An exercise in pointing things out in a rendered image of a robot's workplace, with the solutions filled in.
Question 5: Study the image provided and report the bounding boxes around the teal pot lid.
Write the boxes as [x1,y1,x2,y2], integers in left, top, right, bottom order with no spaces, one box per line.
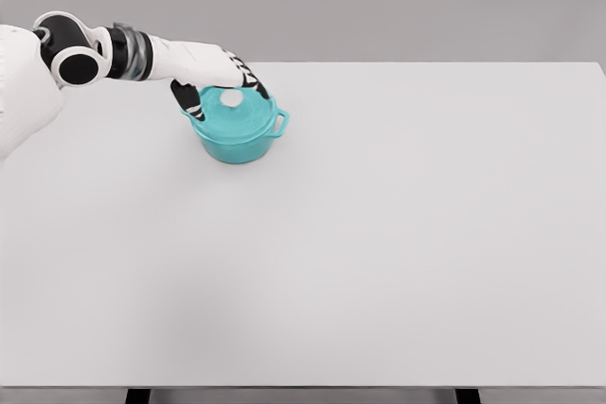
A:
[180,85,278,143]

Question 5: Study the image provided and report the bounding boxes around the teal pot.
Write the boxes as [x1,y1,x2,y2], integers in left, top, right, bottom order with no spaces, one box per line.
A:
[181,96,291,165]

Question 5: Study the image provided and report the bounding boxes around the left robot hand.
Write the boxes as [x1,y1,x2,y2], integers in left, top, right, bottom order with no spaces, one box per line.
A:
[169,43,272,123]

